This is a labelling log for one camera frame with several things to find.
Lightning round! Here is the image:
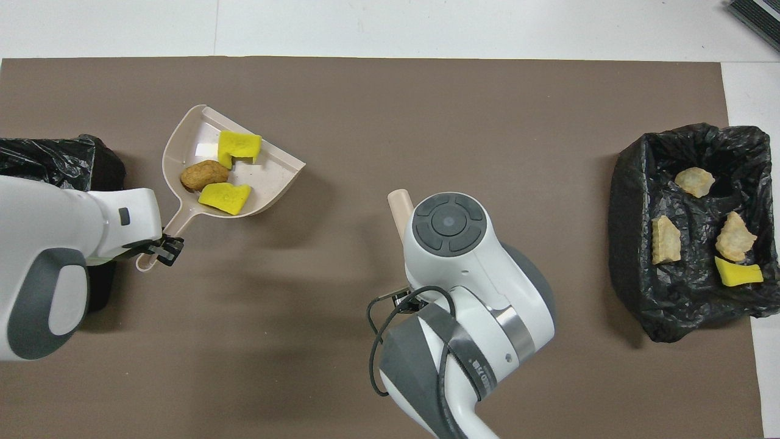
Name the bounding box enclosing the dark grey ribbed object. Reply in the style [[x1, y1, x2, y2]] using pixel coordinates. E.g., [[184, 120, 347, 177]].
[[726, 0, 780, 52]]

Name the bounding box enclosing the brown nugget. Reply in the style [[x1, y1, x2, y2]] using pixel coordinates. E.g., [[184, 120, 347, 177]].
[[180, 160, 231, 193]]

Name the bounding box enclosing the beige hand brush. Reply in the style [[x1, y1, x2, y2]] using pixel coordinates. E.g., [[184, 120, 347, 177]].
[[388, 188, 416, 246]]

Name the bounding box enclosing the black bag-lined bin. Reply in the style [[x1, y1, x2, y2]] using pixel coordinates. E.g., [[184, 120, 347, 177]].
[[0, 134, 127, 315], [608, 122, 780, 343]]

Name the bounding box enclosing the brown table mat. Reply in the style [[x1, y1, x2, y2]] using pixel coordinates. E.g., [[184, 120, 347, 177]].
[[0, 57, 765, 439]]

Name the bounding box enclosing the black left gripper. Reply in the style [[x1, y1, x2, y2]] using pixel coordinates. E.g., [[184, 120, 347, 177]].
[[125, 235, 185, 268]]

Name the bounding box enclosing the striped orange croissant piece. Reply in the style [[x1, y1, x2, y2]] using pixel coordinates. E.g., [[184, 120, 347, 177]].
[[652, 215, 683, 265]]

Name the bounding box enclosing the notched yellow sponge piece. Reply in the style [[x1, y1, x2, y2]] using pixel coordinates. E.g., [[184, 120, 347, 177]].
[[217, 130, 263, 170]]

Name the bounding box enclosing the beige plastic dustpan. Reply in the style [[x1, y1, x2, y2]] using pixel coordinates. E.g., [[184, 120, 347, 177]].
[[135, 104, 307, 273]]

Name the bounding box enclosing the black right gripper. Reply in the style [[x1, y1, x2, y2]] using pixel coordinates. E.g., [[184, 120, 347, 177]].
[[392, 289, 427, 312]]

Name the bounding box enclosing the pale bread chunk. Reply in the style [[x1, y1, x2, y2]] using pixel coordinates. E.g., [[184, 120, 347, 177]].
[[715, 211, 758, 262], [674, 166, 716, 199]]

